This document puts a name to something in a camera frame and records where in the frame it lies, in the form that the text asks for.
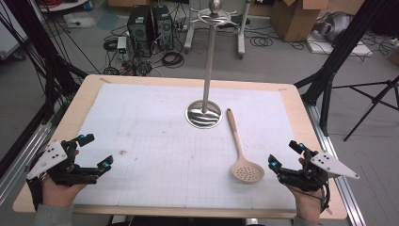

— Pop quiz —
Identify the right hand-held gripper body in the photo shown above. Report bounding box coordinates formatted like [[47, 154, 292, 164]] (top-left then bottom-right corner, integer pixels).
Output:
[[277, 148, 361, 193]]

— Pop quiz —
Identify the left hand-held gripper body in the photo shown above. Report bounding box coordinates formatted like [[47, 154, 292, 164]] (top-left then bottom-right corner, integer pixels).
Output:
[[26, 139, 99, 186]]

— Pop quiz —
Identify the beige slotted spoon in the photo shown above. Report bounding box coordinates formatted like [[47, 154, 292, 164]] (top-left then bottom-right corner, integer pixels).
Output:
[[226, 107, 265, 184]]

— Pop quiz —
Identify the person's left hand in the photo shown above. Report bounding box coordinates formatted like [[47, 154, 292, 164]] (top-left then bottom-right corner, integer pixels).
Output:
[[40, 149, 88, 209]]

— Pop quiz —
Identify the person's right hand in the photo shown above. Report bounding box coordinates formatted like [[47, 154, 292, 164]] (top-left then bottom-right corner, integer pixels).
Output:
[[285, 156, 326, 224]]

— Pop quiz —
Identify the white grid mat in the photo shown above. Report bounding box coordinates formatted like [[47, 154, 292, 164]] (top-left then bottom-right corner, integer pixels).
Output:
[[72, 82, 308, 211]]

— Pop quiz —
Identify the metal utensil rack stand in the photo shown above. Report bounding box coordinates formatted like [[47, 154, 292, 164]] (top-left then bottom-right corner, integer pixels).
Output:
[[184, 0, 238, 130]]

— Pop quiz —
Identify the black tripod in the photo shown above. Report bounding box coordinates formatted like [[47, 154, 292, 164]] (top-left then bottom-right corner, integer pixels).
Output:
[[331, 74, 399, 142]]

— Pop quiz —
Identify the small white electronic box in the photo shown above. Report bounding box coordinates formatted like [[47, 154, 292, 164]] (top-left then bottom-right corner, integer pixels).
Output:
[[116, 36, 128, 55]]

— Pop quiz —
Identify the flat white board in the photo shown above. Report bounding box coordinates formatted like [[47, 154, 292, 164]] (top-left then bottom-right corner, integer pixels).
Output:
[[306, 40, 375, 58]]

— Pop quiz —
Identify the black computer tower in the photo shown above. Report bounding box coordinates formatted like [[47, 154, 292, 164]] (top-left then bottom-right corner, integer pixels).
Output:
[[126, 5, 154, 58], [152, 5, 175, 52]]

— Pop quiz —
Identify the grey bag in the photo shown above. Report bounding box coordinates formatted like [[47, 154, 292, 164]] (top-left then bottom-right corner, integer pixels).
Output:
[[314, 11, 355, 42]]

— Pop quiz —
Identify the white cabinet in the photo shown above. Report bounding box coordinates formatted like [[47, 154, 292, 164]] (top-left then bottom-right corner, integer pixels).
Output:
[[0, 8, 30, 61]]

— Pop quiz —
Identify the brown cardboard box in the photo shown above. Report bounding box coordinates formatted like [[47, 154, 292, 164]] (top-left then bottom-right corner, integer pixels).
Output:
[[269, 0, 331, 43]]

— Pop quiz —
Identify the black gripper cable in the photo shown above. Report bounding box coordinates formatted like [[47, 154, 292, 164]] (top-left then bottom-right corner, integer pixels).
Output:
[[319, 175, 332, 215]]

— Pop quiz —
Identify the aluminium rail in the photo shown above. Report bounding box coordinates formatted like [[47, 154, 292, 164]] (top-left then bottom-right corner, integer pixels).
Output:
[[304, 103, 367, 226], [0, 121, 54, 206]]

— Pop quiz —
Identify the black wrist strap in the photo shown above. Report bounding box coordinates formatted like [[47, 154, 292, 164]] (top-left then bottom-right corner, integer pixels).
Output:
[[25, 177, 44, 212]]

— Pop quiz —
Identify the black metal frame post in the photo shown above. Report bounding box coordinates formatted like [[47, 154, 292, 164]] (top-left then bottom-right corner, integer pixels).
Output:
[[294, 0, 391, 137], [0, 0, 89, 121]]

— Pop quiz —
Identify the black coiled cable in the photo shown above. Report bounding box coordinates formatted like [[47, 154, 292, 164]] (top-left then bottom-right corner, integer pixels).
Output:
[[161, 51, 185, 69]]

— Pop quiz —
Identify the white wheeled stand frame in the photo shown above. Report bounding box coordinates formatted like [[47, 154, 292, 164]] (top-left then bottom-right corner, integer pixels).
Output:
[[184, 0, 252, 60]]

